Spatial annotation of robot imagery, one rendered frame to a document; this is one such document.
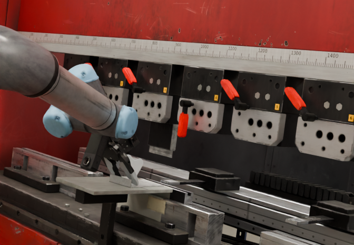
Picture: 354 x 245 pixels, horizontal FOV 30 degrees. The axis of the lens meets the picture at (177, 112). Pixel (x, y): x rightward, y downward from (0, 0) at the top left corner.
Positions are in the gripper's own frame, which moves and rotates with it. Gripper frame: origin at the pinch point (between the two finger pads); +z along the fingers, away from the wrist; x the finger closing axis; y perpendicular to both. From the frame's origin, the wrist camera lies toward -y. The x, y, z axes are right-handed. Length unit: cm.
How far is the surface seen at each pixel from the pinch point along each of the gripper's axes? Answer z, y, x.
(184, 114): -13.3, 16.0, -14.7
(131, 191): -1.6, -3.8, -6.8
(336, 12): -35, 33, -55
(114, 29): -24.7, 35.4, 24.5
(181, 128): -10.5, 13.3, -14.6
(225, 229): 301, 203, 224
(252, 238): 301, 203, 194
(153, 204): 11.1, 3.1, -2.2
